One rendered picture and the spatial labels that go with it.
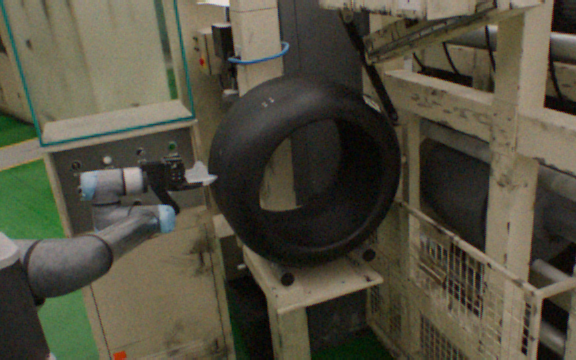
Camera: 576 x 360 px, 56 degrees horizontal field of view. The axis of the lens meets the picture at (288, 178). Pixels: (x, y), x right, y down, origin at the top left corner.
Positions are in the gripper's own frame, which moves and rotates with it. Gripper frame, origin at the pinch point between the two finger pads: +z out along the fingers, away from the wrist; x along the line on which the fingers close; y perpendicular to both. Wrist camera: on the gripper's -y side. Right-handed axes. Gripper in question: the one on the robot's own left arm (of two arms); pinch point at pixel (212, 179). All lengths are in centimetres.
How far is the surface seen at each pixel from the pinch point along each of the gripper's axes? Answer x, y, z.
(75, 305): 158, -130, -49
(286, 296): -11.4, -36.2, 19.2
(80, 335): 126, -129, -47
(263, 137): -11.6, 14.9, 11.5
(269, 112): -8.8, 20.9, 14.1
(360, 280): -9, -37, 46
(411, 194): 20, -22, 83
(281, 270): -8.3, -28.7, 18.6
